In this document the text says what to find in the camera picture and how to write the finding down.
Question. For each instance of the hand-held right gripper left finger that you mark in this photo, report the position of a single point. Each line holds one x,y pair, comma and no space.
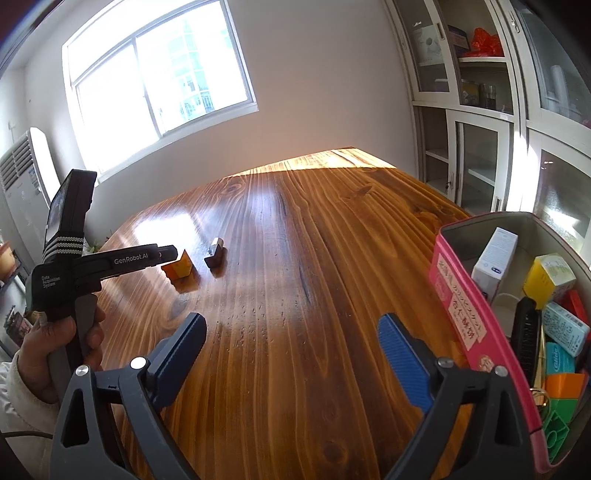
184,355

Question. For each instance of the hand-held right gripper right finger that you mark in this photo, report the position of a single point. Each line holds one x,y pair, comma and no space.
401,360

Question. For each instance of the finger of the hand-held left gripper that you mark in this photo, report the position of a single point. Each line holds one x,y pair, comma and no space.
164,254

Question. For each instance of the orange yellow building brick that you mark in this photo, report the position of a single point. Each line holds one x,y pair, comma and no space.
182,267

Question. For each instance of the pink cardboard box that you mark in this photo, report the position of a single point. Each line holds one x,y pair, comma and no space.
457,295

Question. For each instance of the black comb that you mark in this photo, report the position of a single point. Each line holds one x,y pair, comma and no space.
526,332

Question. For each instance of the white red medicine box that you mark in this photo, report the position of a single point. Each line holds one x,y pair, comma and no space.
496,258

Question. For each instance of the orange green building brick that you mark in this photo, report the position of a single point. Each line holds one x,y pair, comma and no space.
561,383

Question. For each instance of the white barcode tube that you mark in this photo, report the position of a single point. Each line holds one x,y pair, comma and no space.
565,327

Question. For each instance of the person's left forearm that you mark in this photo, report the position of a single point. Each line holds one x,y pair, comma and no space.
23,415

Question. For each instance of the wooden desktop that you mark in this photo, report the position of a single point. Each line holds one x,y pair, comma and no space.
300,277

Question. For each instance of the person's left hand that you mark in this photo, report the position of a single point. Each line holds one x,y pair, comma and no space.
37,360

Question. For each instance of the white air conditioner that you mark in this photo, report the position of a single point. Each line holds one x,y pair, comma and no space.
23,184

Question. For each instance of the teal dental floss case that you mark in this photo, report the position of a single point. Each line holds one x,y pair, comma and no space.
558,360

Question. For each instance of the small printed carton box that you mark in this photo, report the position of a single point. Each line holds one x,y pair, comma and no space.
549,277

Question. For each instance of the window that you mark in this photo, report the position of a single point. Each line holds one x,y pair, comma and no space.
184,69

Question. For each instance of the grey glass-door cabinet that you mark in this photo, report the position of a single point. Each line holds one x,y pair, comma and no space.
519,92

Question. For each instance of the white box behind glass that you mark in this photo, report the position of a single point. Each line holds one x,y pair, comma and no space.
425,44

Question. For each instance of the red plastic bag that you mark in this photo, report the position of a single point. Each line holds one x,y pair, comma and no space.
485,41

